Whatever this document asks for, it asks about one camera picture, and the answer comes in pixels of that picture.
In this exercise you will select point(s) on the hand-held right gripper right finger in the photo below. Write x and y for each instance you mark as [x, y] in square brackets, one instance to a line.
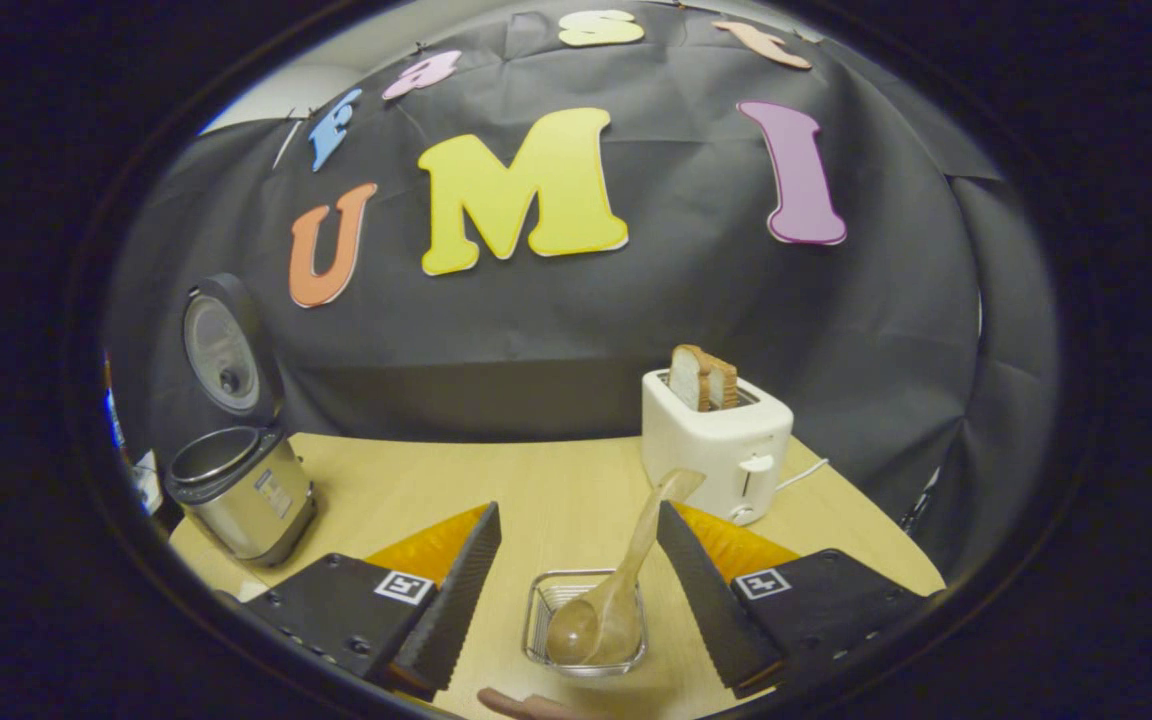
[711, 600]

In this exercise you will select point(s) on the white toaster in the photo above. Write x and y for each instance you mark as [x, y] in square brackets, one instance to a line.
[706, 450]

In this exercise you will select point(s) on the silver black rice cooker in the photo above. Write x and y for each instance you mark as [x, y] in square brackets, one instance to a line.
[246, 500]

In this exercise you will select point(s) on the toast bread slice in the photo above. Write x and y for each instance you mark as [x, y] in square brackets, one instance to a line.
[724, 385]
[686, 380]

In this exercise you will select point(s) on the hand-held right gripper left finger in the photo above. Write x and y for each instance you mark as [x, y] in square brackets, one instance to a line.
[456, 595]

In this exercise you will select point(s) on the wooden spoon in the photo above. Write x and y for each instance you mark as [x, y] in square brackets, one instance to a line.
[596, 625]

